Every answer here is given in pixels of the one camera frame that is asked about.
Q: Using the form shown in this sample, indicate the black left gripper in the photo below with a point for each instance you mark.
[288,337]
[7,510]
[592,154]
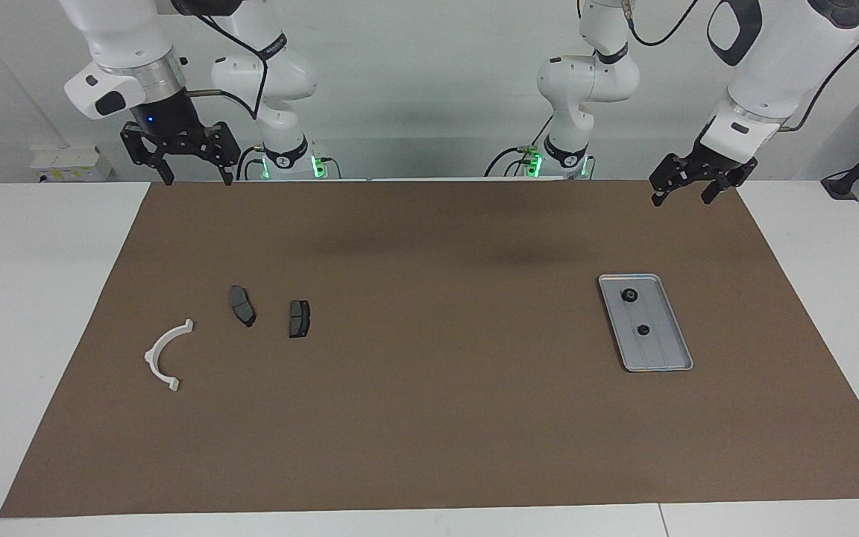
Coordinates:
[720,168]

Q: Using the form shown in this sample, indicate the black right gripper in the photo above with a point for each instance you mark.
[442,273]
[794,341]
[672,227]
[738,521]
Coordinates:
[168,123]

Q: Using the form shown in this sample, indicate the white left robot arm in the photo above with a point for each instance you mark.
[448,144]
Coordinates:
[780,60]

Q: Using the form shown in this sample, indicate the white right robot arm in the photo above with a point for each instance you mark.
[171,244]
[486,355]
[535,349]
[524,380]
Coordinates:
[124,30]

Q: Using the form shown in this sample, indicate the silver metal tray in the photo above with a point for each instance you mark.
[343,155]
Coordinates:
[661,350]

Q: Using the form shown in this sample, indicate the white box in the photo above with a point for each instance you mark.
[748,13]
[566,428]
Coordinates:
[71,164]

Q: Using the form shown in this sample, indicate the curved grey brake pad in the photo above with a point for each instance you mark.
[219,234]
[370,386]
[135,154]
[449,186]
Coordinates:
[241,306]

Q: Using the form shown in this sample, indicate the rectangular grey brake pad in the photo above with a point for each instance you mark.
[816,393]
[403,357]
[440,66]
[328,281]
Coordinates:
[299,319]

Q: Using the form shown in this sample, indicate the brown table mat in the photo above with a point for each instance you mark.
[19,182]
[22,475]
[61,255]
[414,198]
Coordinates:
[429,410]

